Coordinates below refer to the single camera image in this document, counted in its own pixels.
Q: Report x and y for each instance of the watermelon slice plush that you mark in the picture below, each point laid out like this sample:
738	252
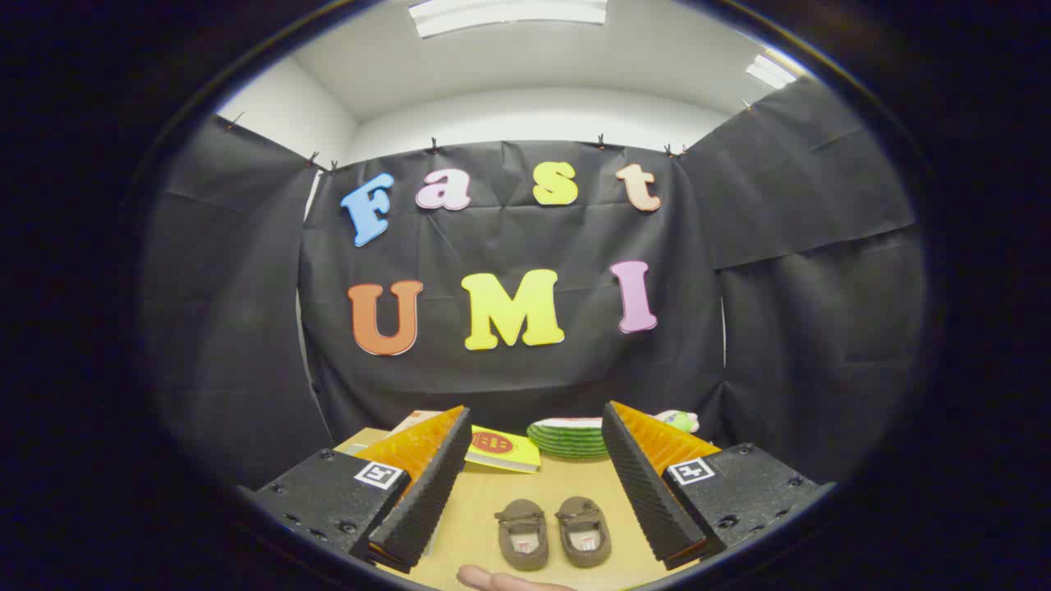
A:
566	439

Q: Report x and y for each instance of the pink green plush toy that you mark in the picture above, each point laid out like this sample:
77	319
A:
680	421

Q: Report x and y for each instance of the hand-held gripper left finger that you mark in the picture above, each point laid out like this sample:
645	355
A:
427	501

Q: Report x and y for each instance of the brown fuzzy shoe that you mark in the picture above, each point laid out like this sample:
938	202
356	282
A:
584	533
521	538

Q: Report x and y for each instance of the small ceiling light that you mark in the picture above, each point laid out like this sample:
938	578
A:
770	71

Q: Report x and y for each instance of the beige cover book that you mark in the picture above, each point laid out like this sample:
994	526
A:
410	422

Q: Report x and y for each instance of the yellow book red circle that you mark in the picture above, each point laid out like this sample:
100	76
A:
501	447

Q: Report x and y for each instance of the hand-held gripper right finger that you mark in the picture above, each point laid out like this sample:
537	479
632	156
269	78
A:
649	492

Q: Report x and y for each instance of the long ceiling light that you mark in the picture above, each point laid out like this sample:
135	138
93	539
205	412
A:
509	12

